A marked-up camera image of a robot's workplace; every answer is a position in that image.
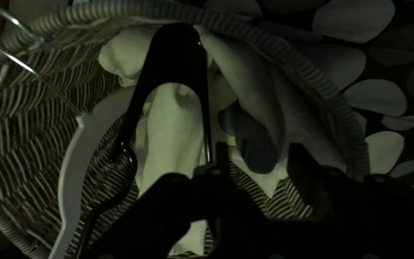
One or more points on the white cloth in basket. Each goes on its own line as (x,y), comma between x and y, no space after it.
(184,174)

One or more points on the black dotted bedspread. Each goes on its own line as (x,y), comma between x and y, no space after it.
(367,46)

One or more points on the woven grey basket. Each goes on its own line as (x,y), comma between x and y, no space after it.
(49,66)

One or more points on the white clothes hanger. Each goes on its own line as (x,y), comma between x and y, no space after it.
(92,125)

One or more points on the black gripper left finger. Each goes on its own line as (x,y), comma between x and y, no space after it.
(164,214)

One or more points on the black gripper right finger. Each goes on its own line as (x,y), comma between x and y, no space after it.
(373,215)

